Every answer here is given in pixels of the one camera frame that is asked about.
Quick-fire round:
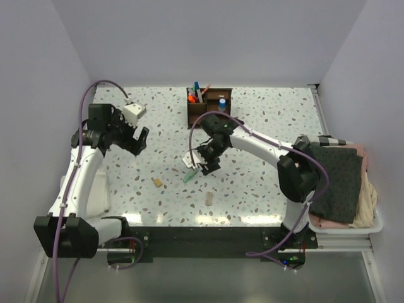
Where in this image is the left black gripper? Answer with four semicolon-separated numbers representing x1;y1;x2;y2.
107;109;148;155

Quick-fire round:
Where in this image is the green transparent tube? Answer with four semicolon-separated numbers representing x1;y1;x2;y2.
182;169;199;184

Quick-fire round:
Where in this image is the beige eraser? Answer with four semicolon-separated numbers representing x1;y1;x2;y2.
205;192;213;206

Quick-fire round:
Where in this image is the brown wooden desk organizer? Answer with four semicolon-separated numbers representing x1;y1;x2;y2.
186;87;233;129

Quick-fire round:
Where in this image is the blue capped white marker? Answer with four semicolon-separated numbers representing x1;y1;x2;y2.
193;81;203;103

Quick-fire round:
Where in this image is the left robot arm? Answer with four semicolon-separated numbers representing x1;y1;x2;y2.
33;103;149;258

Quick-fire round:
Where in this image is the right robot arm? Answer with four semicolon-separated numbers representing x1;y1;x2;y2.
188;111;329;248

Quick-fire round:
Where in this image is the black white striped cloth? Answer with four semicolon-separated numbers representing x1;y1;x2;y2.
295;134;355;149

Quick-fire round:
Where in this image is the dark grey dotted cloth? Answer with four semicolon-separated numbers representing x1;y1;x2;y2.
309;146;362;224

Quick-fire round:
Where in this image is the cream knit cloth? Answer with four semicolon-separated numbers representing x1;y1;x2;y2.
349;179;377;229

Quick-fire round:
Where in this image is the white laundry tray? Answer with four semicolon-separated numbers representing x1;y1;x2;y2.
307;138;384;235

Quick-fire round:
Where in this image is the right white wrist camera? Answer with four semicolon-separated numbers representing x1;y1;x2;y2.
182;150;205;169

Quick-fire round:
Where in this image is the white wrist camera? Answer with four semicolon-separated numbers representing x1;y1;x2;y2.
182;150;205;169
122;102;146;127

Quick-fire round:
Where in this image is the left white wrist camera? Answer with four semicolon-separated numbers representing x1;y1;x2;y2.
122;102;146;127

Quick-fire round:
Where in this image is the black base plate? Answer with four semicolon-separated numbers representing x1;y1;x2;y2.
99;226;319;264

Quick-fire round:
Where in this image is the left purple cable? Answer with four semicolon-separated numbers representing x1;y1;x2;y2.
52;80;143;303

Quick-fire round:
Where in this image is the purple cable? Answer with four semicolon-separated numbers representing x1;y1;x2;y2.
187;110;330;272
52;80;143;303

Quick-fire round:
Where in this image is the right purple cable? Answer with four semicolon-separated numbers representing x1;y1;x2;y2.
187;110;330;272

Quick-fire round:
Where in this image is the aluminium frame rail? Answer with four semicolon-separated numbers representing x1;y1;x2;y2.
39;224;374;252

